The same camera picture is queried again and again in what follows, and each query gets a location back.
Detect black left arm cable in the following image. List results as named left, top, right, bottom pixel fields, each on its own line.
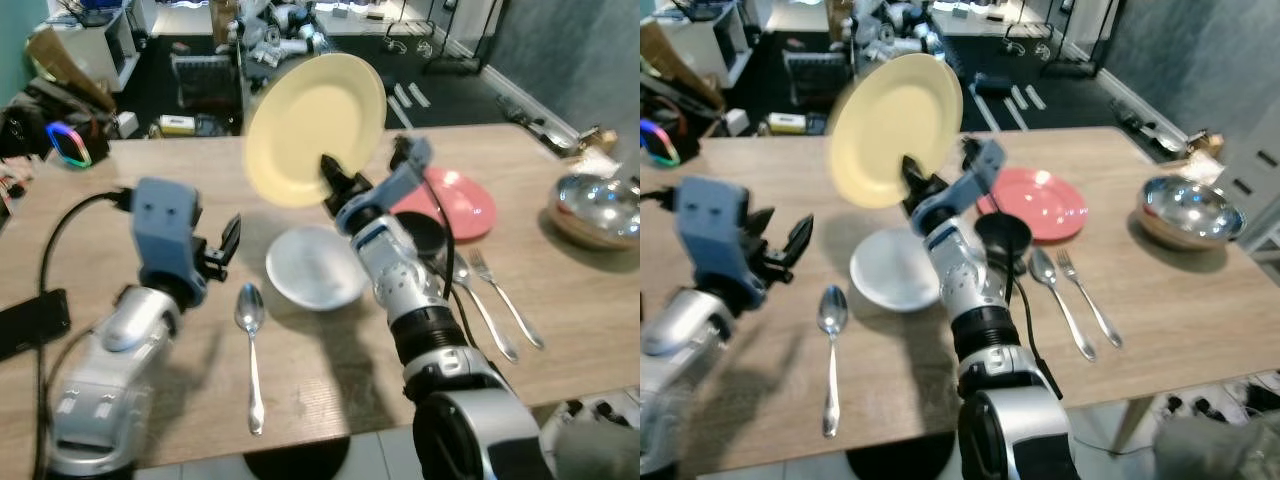
left=33, top=188, right=136, bottom=480

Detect shiny steel bowl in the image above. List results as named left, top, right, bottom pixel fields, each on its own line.
left=548, top=173, right=641, bottom=251
left=1137, top=176, right=1248, bottom=251

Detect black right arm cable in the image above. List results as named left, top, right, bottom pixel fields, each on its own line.
left=1005, top=262, right=1064, bottom=401
left=432, top=200, right=476, bottom=346

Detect large steel spoon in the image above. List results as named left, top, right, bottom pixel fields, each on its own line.
left=234, top=282, right=267, bottom=437
left=817, top=285, right=849, bottom=439

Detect white bowl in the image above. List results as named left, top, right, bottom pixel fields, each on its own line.
left=265, top=226, right=368, bottom=312
left=850, top=228, right=946, bottom=313

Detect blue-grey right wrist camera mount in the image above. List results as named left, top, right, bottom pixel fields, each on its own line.
left=912, top=138, right=1007, bottom=239
left=335, top=135, right=436, bottom=238

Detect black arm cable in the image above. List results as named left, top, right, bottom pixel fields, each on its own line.
left=33, top=188, right=136, bottom=480
left=1005, top=262, right=1064, bottom=401
left=432, top=200, right=476, bottom=346

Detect black round table base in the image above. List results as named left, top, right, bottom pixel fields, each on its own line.
left=845, top=437, right=957, bottom=480
left=243, top=437, right=352, bottom=480

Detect pink round plate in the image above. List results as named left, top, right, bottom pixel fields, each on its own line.
left=977, top=167, right=1089, bottom=245
left=390, top=167, right=497, bottom=244

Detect black flat device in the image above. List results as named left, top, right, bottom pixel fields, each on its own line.
left=0, top=289, right=72, bottom=362

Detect brown crumpled paper bag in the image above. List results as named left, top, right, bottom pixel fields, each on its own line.
left=570, top=125, right=622, bottom=162
left=1185, top=128, right=1227, bottom=162

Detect brown cardboard flaps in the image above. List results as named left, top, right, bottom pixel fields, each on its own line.
left=25, top=28, right=117, bottom=112
left=640, top=22, right=727, bottom=112

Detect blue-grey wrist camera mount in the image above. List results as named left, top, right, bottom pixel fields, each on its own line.
left=912, top=138, right=1007, bottom=239
left=335, top=135, right=436, bottom=238
left=675, top=177, right=754, bottom=303
left=130, top=177, right=212, bottom=303

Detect steel fork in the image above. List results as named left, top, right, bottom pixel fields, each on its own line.
left=467, top=248, right=546, bottom=351
left=1055, top=248, right=1123, bottom=349

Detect white cabinet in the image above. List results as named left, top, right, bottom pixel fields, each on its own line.
left=52, top=8, right=142, bottom=92
left=690, top=10, right=754, bottom=87

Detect black cup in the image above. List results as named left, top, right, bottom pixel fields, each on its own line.
left=975, top=212, right=1033, bottom=271
left=400, top=212, right=448, bottom=269

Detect yellow round plate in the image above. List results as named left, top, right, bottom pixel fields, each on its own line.
left=828, top=52, right=963, bottom=209
left=243, top=52, right=388, bottom=209

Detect black crate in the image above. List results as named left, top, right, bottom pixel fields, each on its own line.
left=785, top=52, right=851, bottom=112
left=170, top=52, right=242, bottom=117

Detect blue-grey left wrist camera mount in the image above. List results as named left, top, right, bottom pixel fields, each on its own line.
left=130, top=177, right=212, bottom=303
left=675, top=177, right=754, bottom=303

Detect grey-green clothed person knee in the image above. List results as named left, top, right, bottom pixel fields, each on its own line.
left=1150, top=410, right=1280, bottom=480
left=555, top=420, right=641, bottom=480

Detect black metal rack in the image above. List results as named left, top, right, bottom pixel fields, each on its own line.
left=1000, top=0, right=1113, bottom=77
left=380, top=0, right=501, bottom=77

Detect rainbow lit black device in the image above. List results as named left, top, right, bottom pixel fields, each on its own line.
left=640, top=118, right=684, bottom=169
left=45, top=121, right=97, bottom=170

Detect wooden table leg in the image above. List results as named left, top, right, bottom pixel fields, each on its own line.
left=1110, top=398, right=1152, bottom=457

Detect slim steel spoon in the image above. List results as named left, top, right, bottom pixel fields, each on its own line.
left=1030, top=247, right=1098, bottom=363
left=442, top=255, right=521, bottom=364

